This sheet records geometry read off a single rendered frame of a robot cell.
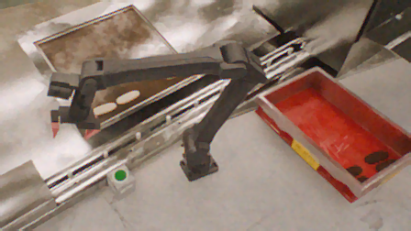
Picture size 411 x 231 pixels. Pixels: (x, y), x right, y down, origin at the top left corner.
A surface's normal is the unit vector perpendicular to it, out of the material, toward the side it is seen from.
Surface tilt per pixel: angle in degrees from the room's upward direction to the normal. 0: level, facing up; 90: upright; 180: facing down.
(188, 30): 10
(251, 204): 0
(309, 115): 0
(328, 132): 0
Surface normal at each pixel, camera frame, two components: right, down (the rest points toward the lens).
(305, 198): 0.00, -0.70
